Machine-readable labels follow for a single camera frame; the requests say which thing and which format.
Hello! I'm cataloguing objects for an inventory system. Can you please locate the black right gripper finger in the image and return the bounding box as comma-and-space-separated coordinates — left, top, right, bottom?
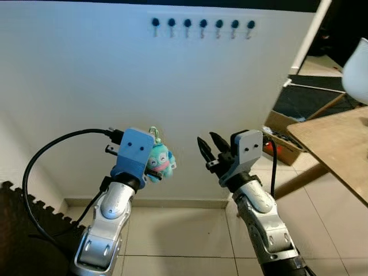
197, 136, 216, 165
209, 132, 232, 159

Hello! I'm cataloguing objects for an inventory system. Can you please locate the teal plush keychain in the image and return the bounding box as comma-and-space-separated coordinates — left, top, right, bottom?
145, 126, 178, 181

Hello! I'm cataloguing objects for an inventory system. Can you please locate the open red-label cardboard box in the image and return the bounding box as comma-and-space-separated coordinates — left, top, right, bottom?
263, 108, 306, 167

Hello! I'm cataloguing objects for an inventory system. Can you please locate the white partition board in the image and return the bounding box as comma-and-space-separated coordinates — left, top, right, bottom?
0, 0, 320, 202

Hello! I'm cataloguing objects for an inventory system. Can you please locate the dark floor rug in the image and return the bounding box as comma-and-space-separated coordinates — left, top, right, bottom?
271, 74, 348, 120

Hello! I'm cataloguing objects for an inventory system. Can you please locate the wooden dining table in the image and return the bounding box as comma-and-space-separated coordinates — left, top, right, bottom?
286, 106, 368, 205

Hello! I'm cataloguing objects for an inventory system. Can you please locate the white plastic chair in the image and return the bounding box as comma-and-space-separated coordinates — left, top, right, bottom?
342, 37, 368, 106

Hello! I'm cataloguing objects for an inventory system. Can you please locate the black foam puzzle mat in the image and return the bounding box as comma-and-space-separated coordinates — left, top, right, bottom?
0, 181, 88, 276

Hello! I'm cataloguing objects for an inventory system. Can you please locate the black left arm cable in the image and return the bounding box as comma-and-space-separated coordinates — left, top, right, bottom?
21, 128, 125, 242

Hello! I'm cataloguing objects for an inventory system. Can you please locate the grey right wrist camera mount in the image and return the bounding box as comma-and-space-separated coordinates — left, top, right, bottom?
227, 129, 266, 186

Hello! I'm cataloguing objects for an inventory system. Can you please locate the black knob wall hook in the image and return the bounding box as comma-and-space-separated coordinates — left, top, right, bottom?
182, 18, 193, 39
150, 17, 161, 39
246, 19, 256, 40
198, 18, 209, 40
214, 18, 225, 40
229, 18, 240, 40
166, 17, 177, 39

